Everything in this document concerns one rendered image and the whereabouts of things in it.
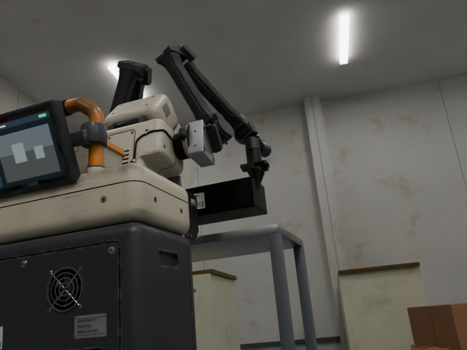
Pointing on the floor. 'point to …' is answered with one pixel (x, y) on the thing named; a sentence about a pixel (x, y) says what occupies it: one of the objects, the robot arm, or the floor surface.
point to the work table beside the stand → (245, 242)
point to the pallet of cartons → (439, 326)
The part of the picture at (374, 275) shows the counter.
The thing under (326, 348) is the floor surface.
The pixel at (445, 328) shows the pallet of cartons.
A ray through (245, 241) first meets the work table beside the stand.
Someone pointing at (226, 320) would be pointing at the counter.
